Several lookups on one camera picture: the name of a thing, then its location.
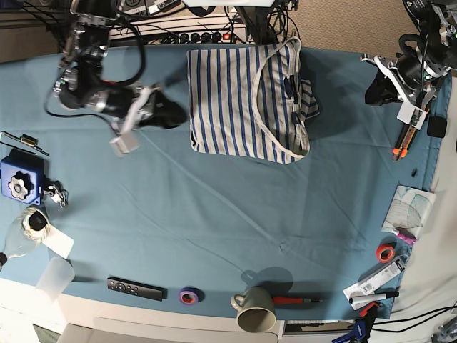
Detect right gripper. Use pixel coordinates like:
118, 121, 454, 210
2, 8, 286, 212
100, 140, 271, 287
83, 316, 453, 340
110, 84, 187, 156

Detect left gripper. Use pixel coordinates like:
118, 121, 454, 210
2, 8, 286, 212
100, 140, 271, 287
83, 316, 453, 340
361, 53, 448, 129

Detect blue white striped T-shirt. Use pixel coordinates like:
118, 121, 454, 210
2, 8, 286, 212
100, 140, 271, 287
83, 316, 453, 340
187, 37, 320, 164

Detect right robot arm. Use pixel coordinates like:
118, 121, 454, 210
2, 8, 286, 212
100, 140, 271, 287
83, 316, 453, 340
47, 1, 186, 156

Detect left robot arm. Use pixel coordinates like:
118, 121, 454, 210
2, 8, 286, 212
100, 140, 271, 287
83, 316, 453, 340
361, 1, 456, 129

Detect orange black utility knife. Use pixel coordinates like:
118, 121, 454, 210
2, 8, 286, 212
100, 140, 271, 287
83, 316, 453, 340
393, 124, 417, 161

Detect black square box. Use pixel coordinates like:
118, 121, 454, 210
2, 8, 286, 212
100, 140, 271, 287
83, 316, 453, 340
427, 116, 447, 139

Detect black power strip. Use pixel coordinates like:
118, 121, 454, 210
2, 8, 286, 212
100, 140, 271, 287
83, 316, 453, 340
150, 31, 235, 44

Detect blue table cloth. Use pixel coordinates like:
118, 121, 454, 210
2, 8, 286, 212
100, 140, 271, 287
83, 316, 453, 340
1, 49, 441, 319

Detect leaf patterned paper roll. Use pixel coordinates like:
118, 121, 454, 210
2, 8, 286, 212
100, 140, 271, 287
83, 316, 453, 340
381, 185, 436, 237

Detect small white keyring gadget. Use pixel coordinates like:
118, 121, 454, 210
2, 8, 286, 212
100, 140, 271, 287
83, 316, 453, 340
44, 184, 69, 208

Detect metal rod with spring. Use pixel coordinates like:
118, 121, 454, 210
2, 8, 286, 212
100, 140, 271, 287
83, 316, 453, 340
1, 131, 49, 156

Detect purple small tube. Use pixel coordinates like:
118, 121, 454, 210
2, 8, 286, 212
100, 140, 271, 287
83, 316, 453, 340
392, 229, 417, 245

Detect blue box with knob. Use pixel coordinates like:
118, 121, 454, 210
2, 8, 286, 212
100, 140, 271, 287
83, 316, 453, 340
1, 156, 45, 206

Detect orange tape roll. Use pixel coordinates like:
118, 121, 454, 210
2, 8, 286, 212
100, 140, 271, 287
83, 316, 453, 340
376, 243, 396, 264

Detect white paper card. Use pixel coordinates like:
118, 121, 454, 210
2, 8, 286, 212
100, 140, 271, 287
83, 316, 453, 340
42, 224, 74, 259

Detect clear plastic bottle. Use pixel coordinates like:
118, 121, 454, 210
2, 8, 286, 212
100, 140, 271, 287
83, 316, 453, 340
1, 206, 50, 268

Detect black remote control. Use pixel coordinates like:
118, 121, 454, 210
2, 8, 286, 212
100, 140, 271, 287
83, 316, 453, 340
106, 276, 167, 302

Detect purple tape roll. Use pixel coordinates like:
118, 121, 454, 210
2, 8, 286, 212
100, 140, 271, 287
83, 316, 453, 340
179, 287, 201, 305

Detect translucent plastic cup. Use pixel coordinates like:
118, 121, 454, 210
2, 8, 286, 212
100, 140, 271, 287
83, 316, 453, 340
35, 257, 75, 305

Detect white packaged item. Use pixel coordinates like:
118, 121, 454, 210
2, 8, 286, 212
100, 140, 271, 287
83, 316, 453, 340
343, 257, 406, 310

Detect black marker pen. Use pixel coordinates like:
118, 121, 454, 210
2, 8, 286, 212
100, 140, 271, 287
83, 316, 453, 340
349, 291, 399, 304

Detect grey ceramic mug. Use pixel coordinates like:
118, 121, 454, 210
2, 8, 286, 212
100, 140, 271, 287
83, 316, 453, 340
230, 287, 276, 333

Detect blue black bar clamp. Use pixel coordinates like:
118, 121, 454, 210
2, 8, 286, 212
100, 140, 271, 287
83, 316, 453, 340
332, 302, 380, 343

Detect red handled screwdriver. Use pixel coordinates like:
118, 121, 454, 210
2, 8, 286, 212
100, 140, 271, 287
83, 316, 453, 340
272, 297, 322, 305

